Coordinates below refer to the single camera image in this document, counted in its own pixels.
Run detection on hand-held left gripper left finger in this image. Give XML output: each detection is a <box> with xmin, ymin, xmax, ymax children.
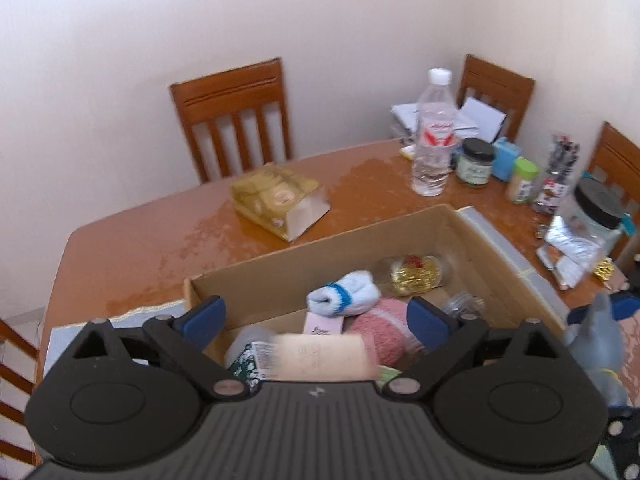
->
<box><xmin>70</xmin><ymin>296</ymin><xmax>248</xmax><ymax>402</ymax></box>

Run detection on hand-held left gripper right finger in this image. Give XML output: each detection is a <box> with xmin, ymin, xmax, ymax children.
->
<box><xmin>384</xmin><ymin>297</ymin><xmax>563</xmax><ymax>402</ymax></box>

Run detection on grey toy cat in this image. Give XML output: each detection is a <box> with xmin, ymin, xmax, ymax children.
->
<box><xmin>562</xmin><ymin>292</ymin><xmax>628</xmax><ymax>408</ymax></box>

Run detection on pink sock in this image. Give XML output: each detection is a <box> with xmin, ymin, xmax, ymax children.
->
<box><xmin>345</xmin><ymin>297</ymin><xmax>426</xmax><ymax>368</ymax></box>

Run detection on gold capsule bottle silver cap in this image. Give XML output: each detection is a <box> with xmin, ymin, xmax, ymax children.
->
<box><xmin>377</xmin><ymin>254</ymin><xmax>453</xmax><ymax>297</ymax></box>

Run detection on large white blue-banded sock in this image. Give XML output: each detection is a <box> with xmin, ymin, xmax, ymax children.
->
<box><xmin>306</xmin><ymin>270</ymin><xmax>382</xmax><ymax>318</ymax></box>

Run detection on small pink card box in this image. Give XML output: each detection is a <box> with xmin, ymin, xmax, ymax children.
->
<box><xmin>302</xmin><ymin>311</ymin><xmax>345</xmax><ymax>336</ymax></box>

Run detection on cardboard box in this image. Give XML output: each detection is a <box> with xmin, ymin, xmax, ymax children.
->
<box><xmin>182</xmin><ymin>203</ymin><xmax>568</xmax><ymax>376</ymax></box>

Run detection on long pink box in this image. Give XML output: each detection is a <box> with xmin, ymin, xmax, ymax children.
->
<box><xmin>272</xmin><ymin>332</ymin><xmax>381</xmax><ymax>382</ymax></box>

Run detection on silver blister packs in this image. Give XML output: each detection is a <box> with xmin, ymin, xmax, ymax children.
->
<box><xmin>537</xmin><ymin>245</ymin><xmax>586</xmax><ymax>291</ymax></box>

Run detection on blue checked tablecloth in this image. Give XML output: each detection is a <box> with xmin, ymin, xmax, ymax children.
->
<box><xmin>44</xmin><ymin>205</ymin><xmax>633</xmax><ymax>411</ymax></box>

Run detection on large clear jar black lid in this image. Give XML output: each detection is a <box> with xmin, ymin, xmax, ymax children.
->
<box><xmin>545</xmin><ymin>177</ymin><xmax>628</xmax><ymax>273</ymax></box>

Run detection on pen holder with pens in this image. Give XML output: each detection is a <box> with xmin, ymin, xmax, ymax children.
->
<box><xmin>532</xmin><ymin>132</ymin><xmax>581</xmax><ymax>216</ymax></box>

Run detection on green lid bottle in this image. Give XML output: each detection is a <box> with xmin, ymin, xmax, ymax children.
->
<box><xmin>505</xmin><ymin>156</ymin><xmax>541</xmax><ymax>204</ymax></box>

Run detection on gold foil packet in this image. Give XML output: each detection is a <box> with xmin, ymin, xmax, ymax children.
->
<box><xmin>229</xmin><ymin>162</ymin><xmax>332</xmax><ymax>242</ymax></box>

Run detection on wooden chair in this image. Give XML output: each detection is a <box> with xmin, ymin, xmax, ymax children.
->
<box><xmin>0</xmin><ymin>317</ymin><xmax>43</xmax><ymax>466</ymax></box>
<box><xmin>585</xmin><ymin>121</ymin><xmax>640</xmax><ymax>261</ymax></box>
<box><xmin>169</xmin><ymin>57</ymin><xmax>293</xmax><ymax>184</ymax></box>
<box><xmin>457</xmin><ymin>54</ymin><xmax>536</xmax><ymax>143</ymax></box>

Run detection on green label jar black lid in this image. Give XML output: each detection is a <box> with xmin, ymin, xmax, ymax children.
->
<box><xmin>455</xmin><ymin>137</ymin><xmax>496</xmax><ymax>187</ymax></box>

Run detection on clear plastic water bottle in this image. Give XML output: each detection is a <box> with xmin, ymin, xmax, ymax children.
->
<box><xmin>411</xmin><ymin>67</ymin><xmax>458</xmax><ymax>197</ymax></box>

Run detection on light blue box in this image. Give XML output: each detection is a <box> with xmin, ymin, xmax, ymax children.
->
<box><xmin>492</xmin><ymin>137</ymin><xmax>521</xmax><ymax>181</ymax></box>

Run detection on stack of white papers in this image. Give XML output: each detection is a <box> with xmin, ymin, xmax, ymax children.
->
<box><xmin>390</xmin><ymin>97</ymin><xmax>508</xmax><ymax>143</ymax></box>

